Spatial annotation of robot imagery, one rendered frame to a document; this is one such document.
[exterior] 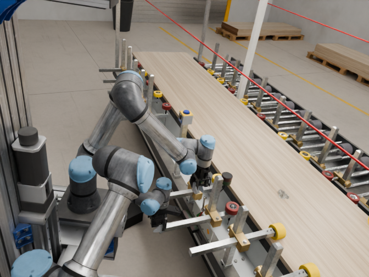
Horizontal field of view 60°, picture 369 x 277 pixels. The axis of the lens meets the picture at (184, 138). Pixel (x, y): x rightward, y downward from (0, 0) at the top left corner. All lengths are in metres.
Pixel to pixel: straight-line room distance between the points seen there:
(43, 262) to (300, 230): 1.32
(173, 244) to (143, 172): 1.79
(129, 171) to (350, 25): 9.05
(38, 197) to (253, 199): 1.22
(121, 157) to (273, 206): 1.13
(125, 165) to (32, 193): 0.35
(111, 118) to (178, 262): 1.57
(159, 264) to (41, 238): 1.46
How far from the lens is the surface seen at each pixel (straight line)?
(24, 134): 1.10
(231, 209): 1.85
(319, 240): 1.91
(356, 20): 9.70
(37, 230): 1.31
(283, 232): 1.76
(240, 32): 8.97
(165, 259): 2.69
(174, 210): 1.66
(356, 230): 2.10
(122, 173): 1.06
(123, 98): 1.24
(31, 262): 1.13
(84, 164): 1.45
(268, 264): 1.47
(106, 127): 1.44
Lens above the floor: 2.15
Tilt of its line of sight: 32 degrees down
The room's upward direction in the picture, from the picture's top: 9 degrees clockwise
